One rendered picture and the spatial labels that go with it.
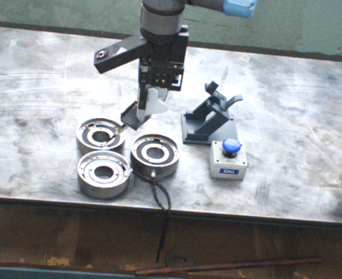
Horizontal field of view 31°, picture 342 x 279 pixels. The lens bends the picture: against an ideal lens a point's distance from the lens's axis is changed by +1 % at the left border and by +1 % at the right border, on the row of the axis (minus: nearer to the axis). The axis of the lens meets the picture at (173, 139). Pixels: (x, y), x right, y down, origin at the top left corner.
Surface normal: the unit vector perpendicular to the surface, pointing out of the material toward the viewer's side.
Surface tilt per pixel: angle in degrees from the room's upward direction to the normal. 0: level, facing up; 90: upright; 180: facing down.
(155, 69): 90
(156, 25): 90
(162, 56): 90
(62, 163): 0
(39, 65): 0
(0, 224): 0
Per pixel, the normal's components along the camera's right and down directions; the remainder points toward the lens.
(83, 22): 0.02, 0.66
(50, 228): 0.13, -0.74
